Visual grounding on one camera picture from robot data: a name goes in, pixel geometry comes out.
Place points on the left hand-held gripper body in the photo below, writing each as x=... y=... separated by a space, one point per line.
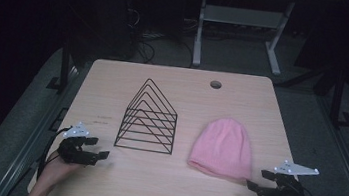
x=71 y=152

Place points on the person's left hand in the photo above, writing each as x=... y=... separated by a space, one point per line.
x=57 y=168

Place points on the white metal desk frame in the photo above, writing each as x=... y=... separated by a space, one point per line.
x=239 y=16

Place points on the black metal stand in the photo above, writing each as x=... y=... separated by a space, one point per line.
x=337 y=98
x=64 y=64

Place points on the pink knitted beanie hat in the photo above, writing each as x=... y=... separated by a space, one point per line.
x=223 y=147

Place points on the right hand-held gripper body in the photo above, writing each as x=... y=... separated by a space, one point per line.
x=285 y=192

